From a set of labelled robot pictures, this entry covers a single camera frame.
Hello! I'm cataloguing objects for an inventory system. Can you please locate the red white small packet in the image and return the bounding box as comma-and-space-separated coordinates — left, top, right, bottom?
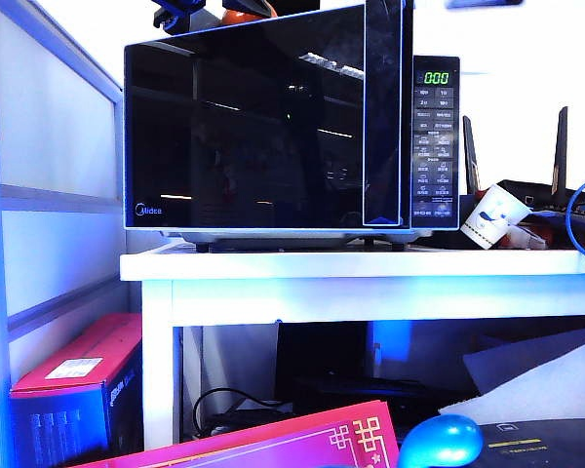
499, 224, 557, 250

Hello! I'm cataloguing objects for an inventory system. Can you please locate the black power cable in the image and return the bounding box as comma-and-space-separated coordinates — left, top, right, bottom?
193, 387, 293, 438

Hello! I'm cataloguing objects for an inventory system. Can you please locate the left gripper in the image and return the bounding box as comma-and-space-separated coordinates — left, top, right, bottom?
150, 0, 274, 36

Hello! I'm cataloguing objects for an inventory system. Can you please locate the grey frosted office partition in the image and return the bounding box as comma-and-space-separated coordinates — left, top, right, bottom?
0, 0, 145, 468

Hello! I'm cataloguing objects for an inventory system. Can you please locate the white foam sheet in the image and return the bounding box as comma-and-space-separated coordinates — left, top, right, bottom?
438, 360, 585, 425

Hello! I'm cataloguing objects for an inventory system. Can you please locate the orange fruit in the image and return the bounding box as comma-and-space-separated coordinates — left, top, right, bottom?
217, 5, 278, 26

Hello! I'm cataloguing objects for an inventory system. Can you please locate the black router with antennas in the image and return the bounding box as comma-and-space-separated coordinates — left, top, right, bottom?
460, 105, 585, 248

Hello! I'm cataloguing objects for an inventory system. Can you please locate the black computer case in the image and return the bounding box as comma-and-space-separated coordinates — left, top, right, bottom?
275, 321, 371, 391

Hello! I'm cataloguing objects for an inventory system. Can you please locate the blue network cable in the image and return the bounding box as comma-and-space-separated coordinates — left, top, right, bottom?
565, 173, 585, 268

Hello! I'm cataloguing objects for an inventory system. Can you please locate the black paper shredder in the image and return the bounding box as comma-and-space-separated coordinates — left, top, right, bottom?
472, 416, 585, 468

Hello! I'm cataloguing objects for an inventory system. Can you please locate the magenta gift box gold pattern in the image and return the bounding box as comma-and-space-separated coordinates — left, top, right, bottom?
72, 399, 401, 468

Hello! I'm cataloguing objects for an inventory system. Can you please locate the white flat board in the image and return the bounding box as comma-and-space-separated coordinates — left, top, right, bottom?
462, 325, 585, 396

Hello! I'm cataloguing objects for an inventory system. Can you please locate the black mouse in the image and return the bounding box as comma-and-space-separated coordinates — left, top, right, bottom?
208, 408, 298, 435

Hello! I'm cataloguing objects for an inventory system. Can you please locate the white wooden table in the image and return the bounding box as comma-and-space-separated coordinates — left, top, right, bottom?
120, 243, 585, 452

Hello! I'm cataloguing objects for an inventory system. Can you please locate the red blue router carton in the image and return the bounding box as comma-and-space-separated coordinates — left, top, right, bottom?
9, 313, 145, 468

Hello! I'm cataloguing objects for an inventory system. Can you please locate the glossy blue rounded object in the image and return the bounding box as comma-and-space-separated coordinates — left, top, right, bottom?
399, 415, 485, 468

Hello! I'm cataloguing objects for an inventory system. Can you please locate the white paper cup blue print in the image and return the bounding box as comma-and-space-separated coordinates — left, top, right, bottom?
460, 183, 533, 251

